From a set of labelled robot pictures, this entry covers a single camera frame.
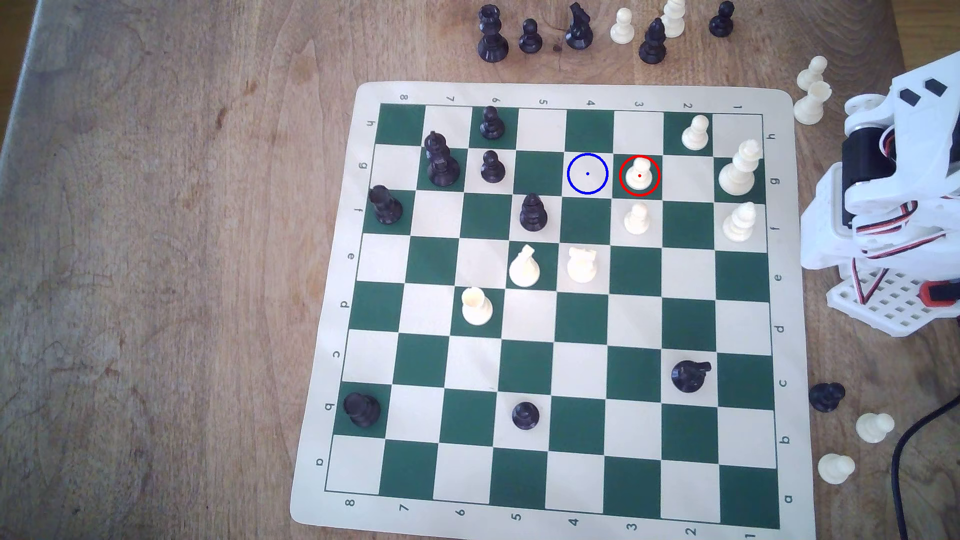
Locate red black clamp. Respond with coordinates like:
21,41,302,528
918,279,960,308

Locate black king chess piece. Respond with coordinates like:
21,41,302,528
423,131,462,188

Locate black pawn f8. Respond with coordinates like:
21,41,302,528
369,185,405,225

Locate black cable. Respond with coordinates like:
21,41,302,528
890,396,960,540

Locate white king chess piece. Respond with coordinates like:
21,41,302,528
718,139,765,198

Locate red black white servo wires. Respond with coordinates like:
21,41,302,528
855,201,948,244
852,257,892,306

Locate green cream chess board mat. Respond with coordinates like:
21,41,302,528
290,81,819,540

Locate black pawn b8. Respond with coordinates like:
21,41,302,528
343,393,381,429

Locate white perforated base plate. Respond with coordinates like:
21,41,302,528
826,264,960,338

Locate black queen chess piece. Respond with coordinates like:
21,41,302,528
477,4,510,63

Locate white knight chess piece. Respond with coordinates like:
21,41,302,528
566,247,599,285

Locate black bishop chess piece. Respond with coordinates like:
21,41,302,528
519,192,549,232
638,17,668,66

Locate black knight chess piece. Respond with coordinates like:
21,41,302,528
671,360,712,394
564,1,594,51

